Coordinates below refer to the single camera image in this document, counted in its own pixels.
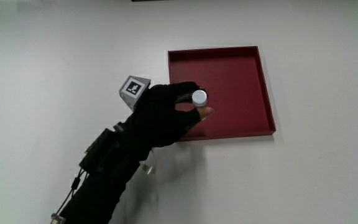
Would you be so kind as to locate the person's left forearm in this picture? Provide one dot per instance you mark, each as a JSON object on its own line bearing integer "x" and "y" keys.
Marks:
{"x": 104, "y": 186}

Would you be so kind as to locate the black wrist sensor box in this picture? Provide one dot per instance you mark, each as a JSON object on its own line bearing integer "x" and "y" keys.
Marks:
{"x": 99, "y": 152}

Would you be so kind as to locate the clear plastic piece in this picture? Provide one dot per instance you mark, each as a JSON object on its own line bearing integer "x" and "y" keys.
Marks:
{"x": 148, "y": 168}

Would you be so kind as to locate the dark red square tray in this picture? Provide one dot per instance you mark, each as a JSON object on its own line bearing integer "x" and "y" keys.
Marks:
{"x": 235, "y": 87}

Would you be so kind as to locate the person's left hand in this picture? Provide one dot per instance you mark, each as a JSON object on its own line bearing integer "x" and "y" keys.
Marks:
{"x": 154, "y": 118}

